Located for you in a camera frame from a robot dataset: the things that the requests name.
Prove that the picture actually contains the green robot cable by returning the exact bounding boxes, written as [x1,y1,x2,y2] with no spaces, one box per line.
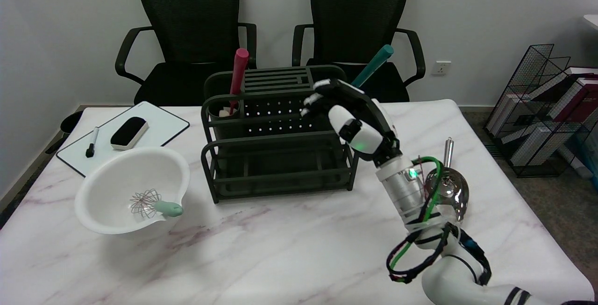
[390,156,444,270]

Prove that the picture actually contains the small white whiteboard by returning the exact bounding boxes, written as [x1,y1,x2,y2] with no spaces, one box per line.
[56,101,191,177]

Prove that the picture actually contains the maroon hardcover book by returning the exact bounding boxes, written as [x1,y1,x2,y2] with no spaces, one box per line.
[544,68,598,123]

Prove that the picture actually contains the white book stack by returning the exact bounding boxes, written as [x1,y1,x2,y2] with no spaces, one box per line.
[509,125,568,165]

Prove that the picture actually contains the black whiteboard marker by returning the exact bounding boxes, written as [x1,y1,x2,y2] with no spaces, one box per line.
[85,127,100,158]

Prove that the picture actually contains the dark green utensil cup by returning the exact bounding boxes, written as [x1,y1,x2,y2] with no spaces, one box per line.
[209,99,241,140]

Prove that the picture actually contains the dark green dish rack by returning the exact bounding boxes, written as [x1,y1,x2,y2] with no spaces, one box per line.
[201,64,359,204]

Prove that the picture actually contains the teal sponge bottle brush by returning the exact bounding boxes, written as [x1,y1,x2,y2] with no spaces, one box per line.
[351,45,394,88]

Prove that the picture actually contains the black wire mesh rack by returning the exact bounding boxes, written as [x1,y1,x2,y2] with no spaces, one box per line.
[484,43,598,178]

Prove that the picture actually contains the white plastic mixing bowl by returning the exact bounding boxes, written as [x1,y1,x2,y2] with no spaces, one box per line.
[75,146,191,235]

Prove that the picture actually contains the black wrist cable bundle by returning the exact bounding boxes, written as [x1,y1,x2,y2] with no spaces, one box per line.
[387,223,492,287]

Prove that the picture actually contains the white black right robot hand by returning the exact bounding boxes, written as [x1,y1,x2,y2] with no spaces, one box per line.
[301,79,402,165]

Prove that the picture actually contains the black round floor object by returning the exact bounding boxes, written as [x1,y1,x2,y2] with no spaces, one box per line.
[60,110,85,134]

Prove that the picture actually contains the black white board eraser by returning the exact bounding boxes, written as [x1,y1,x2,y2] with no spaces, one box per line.
[110,117,149,151]

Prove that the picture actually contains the red sponge bottle brush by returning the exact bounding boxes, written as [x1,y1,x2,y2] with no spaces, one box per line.
[220,48,249,118]

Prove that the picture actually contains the wire whisk mint handle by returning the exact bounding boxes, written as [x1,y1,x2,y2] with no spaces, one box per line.
[129,189,184,219]

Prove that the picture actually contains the black mesh office chair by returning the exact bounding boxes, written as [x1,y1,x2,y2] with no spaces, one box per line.
[292,0,426,103]
[115,0,257,106]

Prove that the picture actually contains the shiny metal scoop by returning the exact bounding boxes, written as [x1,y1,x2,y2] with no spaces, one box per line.
[423,138,470,224]

